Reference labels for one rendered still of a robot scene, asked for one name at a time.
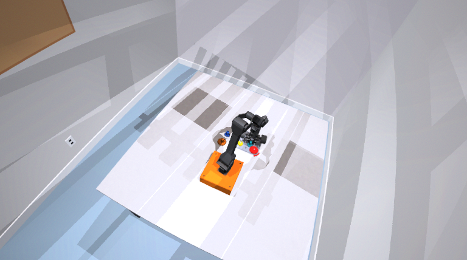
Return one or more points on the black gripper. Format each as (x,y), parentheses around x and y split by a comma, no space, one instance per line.
(256,137)

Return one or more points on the orange gear with hub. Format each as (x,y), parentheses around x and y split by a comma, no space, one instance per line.
(221,141)

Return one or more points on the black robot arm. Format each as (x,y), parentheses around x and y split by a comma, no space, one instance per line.
(239,126)

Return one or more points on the red gear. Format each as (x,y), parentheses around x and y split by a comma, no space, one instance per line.
(253,151)

